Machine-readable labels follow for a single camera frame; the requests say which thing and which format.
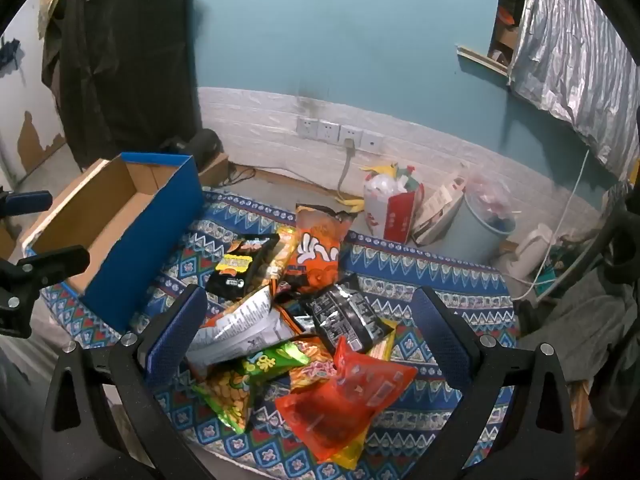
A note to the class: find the black white-print snack bag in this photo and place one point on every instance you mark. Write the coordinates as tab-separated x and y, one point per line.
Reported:
345	317

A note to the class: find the silver foil curtain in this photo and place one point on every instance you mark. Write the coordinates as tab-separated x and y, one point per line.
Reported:
570	50

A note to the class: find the blue patterned blanket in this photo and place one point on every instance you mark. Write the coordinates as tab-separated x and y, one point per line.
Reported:
400	280

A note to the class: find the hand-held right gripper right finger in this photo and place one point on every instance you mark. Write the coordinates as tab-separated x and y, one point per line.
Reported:
442	340

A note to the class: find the white plastic bag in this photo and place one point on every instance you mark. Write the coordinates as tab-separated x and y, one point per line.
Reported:
382	187

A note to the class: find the white kettle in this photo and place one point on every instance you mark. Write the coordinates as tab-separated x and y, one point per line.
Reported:
532	252

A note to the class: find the orange patterned snack bag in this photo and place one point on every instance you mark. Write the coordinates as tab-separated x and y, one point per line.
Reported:
312	370

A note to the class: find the white wall outlet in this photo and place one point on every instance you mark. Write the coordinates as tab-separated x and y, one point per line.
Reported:
351	135
307	127
329	131
371	142

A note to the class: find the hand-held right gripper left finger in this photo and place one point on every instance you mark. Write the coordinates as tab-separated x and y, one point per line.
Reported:
175	335

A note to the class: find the orange puffed snack bag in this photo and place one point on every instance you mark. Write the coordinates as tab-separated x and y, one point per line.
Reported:
315	255

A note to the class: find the yellow orange long snack packet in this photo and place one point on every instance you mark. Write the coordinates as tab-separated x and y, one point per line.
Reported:
286	252

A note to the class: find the dark hanging coat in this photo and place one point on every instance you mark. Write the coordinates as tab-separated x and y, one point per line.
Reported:
125	60

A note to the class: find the yellow banana peel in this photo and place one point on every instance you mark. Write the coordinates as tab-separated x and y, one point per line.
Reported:
350	202

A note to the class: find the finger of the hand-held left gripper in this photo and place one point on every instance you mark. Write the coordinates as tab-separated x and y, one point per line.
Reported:
55	260
30	202

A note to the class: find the grey-blue waste bin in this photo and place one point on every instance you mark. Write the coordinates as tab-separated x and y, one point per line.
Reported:
475	242

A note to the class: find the beige cloth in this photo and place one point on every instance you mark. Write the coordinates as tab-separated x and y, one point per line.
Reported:
50	10

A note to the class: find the grey clothing pile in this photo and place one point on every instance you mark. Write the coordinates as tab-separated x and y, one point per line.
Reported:
575	320

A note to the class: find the flat brown cardboard piece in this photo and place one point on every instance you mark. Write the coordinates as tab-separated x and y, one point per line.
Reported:
215	170

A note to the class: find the red transparent snack bag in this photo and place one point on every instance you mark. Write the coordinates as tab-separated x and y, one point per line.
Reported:
340	400

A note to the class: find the green snack bag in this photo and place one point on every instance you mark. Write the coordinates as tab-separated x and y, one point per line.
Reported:
235	395

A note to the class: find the white and red paper bag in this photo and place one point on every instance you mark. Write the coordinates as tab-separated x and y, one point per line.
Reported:
437	210

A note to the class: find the black and yellow snack bag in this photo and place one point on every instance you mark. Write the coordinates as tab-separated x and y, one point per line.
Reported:
240	270

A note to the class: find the black round device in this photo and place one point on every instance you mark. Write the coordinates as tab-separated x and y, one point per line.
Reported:
205	145

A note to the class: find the dark item on wall hook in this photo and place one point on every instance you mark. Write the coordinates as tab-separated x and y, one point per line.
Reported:
10	52

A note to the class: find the wooden window sill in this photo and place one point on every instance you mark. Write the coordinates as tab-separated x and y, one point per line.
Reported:
482	60

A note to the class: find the blue cardboard box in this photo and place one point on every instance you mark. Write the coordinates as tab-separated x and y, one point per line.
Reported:
150	240

